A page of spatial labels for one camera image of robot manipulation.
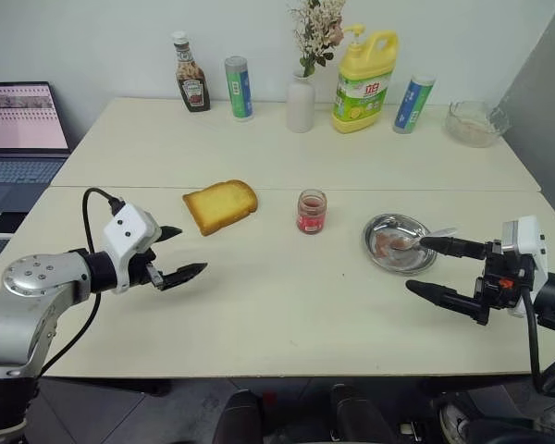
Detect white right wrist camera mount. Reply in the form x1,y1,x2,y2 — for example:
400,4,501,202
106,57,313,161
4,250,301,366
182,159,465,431
501,215,549,318

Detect blue green cylindrical can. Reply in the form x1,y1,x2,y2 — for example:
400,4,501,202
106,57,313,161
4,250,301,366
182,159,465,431
224,55,254,122
393,74,436,135

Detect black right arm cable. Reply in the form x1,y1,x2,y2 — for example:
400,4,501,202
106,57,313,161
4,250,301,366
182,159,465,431
520,277,555,397

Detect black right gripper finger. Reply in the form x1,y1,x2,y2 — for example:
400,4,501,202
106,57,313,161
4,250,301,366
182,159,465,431
418,235,489,261
405,278,480,323

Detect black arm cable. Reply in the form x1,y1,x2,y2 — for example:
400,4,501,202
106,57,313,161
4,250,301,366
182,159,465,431
40,187,124,378
520,277,555,397

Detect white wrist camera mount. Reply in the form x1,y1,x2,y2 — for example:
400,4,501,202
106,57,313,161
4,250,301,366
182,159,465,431
102,202,163,295
501,215,549,318

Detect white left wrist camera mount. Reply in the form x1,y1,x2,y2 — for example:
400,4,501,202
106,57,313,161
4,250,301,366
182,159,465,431
102,202,163,295

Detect yellow dish soap bottle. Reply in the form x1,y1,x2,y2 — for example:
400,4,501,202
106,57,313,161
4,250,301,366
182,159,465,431
330,24,400,135

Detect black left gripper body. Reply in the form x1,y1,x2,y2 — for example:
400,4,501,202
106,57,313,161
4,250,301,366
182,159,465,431
128,239,167,292

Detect slice of toast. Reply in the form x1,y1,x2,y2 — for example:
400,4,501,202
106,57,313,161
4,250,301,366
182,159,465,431
181,179,259,238

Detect dried flower bouquet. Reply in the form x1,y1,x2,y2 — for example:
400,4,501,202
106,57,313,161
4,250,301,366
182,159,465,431
287,0,348,79

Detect round metal plate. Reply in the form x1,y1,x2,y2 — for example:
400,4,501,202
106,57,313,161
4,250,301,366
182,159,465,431
363,213,438,278

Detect small red jam jar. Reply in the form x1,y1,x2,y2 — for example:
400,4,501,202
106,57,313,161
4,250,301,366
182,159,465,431
296,188,328,236

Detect clear glass bowl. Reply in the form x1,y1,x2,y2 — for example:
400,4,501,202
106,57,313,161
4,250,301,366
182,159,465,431
445,99,511,149

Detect ketchup bottle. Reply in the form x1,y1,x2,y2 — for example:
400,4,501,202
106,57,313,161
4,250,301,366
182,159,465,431
171,31,212,114

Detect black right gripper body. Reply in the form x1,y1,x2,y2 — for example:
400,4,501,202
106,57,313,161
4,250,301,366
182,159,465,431
474,239,536,327

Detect white ceramic vase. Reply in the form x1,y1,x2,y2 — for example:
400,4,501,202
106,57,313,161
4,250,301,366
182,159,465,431
285,69,316,134

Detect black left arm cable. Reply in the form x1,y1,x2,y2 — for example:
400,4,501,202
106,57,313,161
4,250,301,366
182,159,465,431
40,187,124,378

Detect open laptop computer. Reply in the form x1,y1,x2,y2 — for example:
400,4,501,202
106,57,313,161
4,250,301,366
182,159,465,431
0,81,75,235

